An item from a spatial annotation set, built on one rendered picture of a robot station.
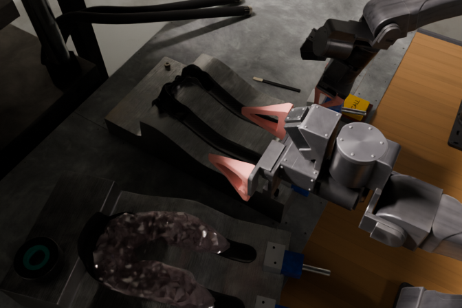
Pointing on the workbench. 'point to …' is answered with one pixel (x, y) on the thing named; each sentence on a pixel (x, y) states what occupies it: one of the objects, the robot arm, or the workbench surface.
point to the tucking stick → (276, 84)
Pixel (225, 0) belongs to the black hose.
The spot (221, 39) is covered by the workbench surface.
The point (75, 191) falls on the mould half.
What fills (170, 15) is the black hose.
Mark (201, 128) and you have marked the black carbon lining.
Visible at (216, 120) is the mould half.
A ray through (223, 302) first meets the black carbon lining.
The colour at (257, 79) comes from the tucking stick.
